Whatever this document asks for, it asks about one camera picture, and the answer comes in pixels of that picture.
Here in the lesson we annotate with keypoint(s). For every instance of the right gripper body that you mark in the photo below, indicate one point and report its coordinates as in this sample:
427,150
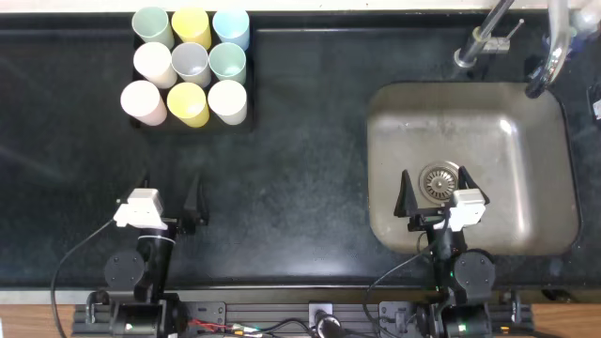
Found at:
429,218

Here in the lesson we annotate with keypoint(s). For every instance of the black tray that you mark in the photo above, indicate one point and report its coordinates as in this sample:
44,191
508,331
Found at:
251,94

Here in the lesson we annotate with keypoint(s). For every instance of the grey cup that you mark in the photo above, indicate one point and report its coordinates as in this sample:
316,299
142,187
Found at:
190,61

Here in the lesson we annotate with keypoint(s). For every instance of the steel tap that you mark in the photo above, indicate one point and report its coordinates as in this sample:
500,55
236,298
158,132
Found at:
474,42

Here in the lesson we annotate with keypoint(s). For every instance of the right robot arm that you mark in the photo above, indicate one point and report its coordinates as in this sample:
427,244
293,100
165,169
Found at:
474,272

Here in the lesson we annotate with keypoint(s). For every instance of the white cup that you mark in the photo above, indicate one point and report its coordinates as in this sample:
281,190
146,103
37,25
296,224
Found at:
153,62
227,99

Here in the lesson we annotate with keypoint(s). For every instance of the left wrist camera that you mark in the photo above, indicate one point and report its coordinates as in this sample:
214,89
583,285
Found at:
141,209

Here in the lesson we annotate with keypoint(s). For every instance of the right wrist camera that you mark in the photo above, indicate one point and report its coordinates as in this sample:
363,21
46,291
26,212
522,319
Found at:
467,209

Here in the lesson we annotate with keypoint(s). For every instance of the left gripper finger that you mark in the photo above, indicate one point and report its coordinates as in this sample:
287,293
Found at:
195,204

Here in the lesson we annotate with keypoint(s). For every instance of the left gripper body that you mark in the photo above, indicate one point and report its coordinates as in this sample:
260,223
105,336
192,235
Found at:
180,225

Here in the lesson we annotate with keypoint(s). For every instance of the blue cup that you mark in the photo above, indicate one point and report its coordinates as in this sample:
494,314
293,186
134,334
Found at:
231,26

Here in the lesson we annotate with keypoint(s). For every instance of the mounting rail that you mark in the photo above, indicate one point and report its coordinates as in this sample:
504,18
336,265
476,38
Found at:
272,313

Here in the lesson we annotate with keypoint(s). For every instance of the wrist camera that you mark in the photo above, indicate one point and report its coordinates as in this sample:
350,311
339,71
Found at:
141,209
467,209

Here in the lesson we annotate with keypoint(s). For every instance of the green cup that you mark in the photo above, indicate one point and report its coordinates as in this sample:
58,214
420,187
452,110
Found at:
227,62
151,24

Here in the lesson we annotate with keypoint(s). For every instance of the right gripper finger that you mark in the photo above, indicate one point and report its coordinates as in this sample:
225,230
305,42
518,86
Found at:
469,180
406,199

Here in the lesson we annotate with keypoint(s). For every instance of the yellow cup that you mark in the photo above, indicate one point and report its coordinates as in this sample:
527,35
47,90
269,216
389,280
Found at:
188,102
190,24

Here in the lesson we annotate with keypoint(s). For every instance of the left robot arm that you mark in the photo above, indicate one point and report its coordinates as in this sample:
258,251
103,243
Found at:
155,253

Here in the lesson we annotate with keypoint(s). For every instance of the pink cup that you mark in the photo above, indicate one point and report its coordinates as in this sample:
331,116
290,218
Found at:
141,99

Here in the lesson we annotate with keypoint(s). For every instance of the steel sink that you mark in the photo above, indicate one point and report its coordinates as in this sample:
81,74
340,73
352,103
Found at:
507,155

